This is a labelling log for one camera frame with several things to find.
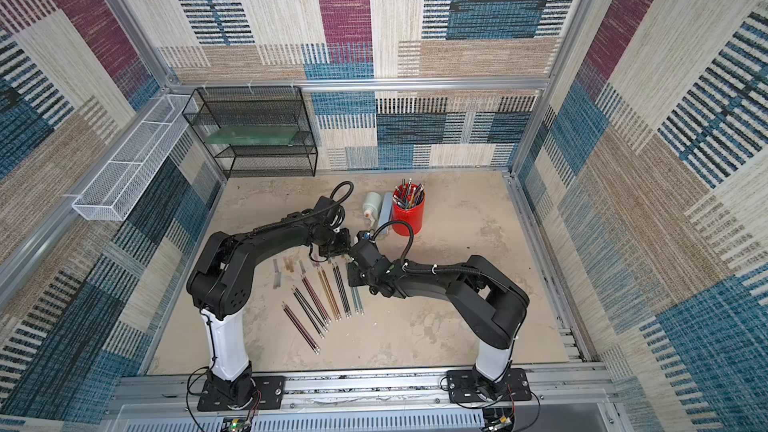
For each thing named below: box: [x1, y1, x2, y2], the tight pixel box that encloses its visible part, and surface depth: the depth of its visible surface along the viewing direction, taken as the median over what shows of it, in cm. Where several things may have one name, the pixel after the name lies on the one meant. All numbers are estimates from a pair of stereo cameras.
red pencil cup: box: [392, 183, 425, 237], surface depth 96 cm
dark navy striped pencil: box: [332, 263, 353, 319], surface depth 92 cm
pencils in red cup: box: [393, 178, 425, 210], surface depth 96 cm
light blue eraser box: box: [379, 192, 393, 234], surface depth 104 cm
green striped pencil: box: [350, 286, 364, 315], surface depth 90 cm
